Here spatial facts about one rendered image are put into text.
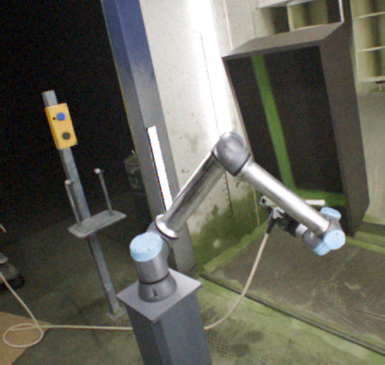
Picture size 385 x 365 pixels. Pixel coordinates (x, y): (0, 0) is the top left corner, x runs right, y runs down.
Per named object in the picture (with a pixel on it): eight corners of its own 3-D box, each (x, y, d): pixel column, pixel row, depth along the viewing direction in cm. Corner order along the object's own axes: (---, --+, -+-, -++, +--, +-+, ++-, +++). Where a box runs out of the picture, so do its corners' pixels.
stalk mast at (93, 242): (117, 309, 263) (50, 90, 216) (121, 312, 258) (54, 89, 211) (110, 313, 259) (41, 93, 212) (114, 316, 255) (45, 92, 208)
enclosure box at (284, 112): (290, 194, 273) (250, 39, 223) (369, 203, 234) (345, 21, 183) (268, 222, 252) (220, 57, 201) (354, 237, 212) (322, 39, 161)
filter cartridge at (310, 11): (335, 88, 329) (326, -5, 304) (339, 94, 297) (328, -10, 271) (296, 93, 341) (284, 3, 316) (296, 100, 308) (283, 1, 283)
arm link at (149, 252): (132, 282, 161) (123, 250, 156) (143, 262, 177) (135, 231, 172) (164, 281, 158) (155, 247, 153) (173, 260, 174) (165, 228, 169)
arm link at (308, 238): (337, 238, 163) (329, 256, 166) (318, 224, 173) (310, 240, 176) (325, 240, 158) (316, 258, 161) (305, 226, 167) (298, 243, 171)
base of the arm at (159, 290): (154, 307, 157) (149, 289, 154) (131, 293, 171) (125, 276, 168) (185, 285, 169) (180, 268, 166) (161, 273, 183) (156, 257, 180)
